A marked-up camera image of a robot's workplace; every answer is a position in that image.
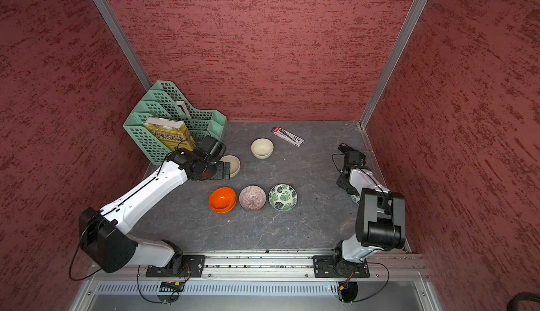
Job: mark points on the yellow book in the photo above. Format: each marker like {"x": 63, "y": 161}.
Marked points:
{"x": 173, "y": 134}

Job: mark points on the aluminium mounting rail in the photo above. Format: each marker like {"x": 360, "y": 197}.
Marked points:
{"x": 298, "y": 265}

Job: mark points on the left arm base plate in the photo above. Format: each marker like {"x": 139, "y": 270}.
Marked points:
{"x": 187, "y": 266}

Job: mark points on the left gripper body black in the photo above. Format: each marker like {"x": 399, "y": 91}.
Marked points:
{"x": 208, "y": 172}

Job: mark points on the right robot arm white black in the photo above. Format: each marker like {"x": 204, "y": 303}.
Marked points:
{"x": 381, "y": 216}

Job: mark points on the cream bowl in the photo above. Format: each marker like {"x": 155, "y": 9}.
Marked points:
{"x": 234, "y": 164}
{"x": 262, "y": 148}

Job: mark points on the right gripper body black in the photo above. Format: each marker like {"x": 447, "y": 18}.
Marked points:
{"x": 344, "y": 182}

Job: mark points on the orange bowl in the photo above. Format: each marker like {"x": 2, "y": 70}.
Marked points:
{"x": 224, "y": 210}
{"x": 222, "y": 198}

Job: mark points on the green leaf bowl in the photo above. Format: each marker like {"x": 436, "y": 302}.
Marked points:
{"x": 283, "y": 197}
{"x": 355, "y": 198}

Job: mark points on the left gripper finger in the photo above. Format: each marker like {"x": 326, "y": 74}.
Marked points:
{"x": 221, "y": 175}
{"x": 223, "y": 166}

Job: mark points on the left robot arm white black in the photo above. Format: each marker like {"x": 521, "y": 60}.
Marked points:
{"x": 104, "y": 233}

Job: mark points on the white paper in organizer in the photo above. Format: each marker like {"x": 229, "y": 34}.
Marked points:
{"x": 184, "y": 108}

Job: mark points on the black stapler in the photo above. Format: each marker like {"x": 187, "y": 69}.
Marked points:
{"x": 344, "y": 148}

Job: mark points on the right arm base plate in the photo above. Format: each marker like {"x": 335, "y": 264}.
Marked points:
{"x": 328, "y": 267}

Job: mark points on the purple striped bowl centre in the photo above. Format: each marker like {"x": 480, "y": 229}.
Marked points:
{"x": 252, "y": 198}

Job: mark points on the green plastic file organizer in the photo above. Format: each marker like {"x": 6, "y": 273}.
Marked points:
{"x": 159, "y": 102}

